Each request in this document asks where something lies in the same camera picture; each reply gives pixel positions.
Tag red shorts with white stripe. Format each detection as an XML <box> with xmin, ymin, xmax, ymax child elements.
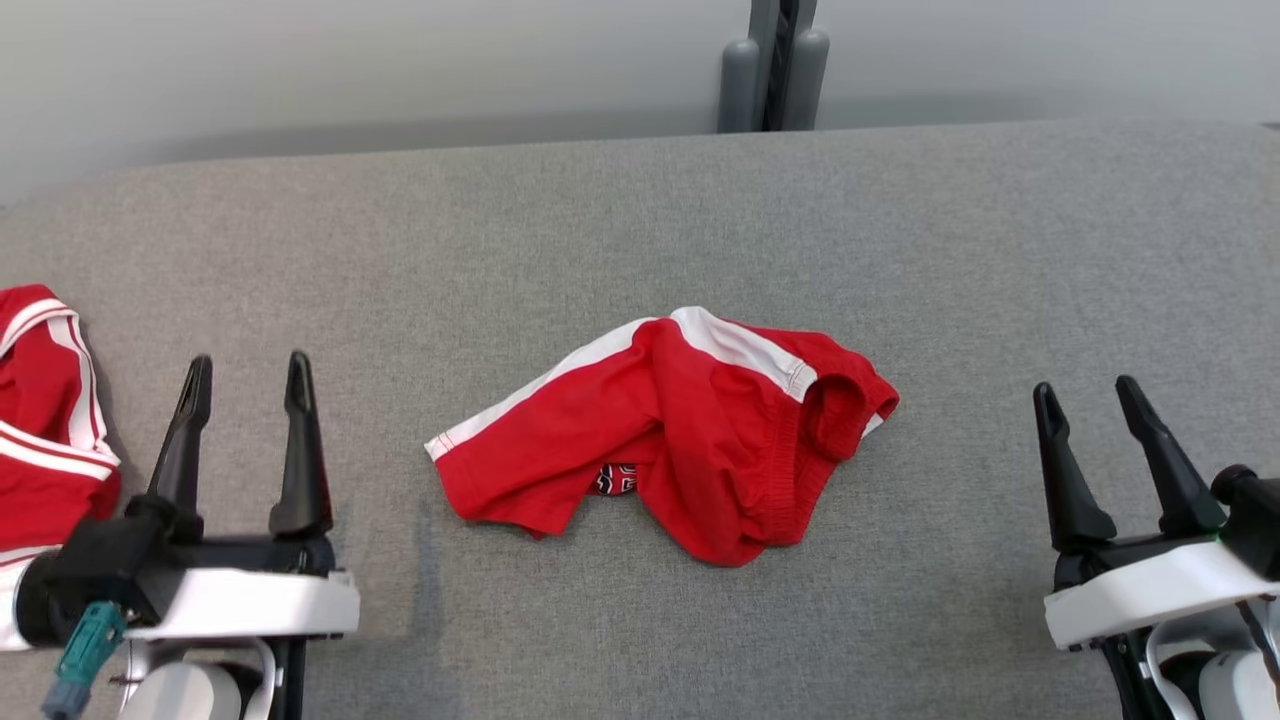
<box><xmin>425</xmin><ymin>306</ymin><xmax>901</xmax><ymax>568</ymax></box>

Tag teal left camera connector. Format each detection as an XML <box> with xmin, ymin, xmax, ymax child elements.
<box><xmin>40</xmin><ymin>601</ymin><xmax>128</xmax><ymax>720</ymax></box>

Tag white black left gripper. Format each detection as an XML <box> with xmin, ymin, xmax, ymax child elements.
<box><xmin>130</xmin><ymin>350</ymin><xmax>361</xmax><ymax>641</ymax></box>

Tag grey rounded post foot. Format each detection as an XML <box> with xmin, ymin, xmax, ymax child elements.
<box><xmin>783</xmin><ymin>28</ymin><xmax>831</xmax><ymax>132</ymax></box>
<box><xmin>717</xmin><ymin>38</ymin><xmax>762</xmax><ymax>135</ymax></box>

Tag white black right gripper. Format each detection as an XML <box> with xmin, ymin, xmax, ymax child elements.
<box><xmin>1033</xmin><ymin>375</ymin><xmax>1280</xmax><ymax>651</ymax></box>

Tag red white numbered jersey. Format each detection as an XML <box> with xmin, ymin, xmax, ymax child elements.
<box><xmin>0</xmin><ymin>284</ymin><xmax>123</xmax><ymax>651</ymax></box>

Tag grey partition post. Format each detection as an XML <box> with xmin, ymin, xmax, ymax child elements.
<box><xmin>748</xmin><ymin>0</ymin><xmax>819</xmax><ymax>132</ymax></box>

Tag grey fabric sofa seat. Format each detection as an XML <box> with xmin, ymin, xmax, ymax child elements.
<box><xmin>0</xmin><ymin>118</ymin><xmax>1280</xmax><ymax>720</ymax></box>

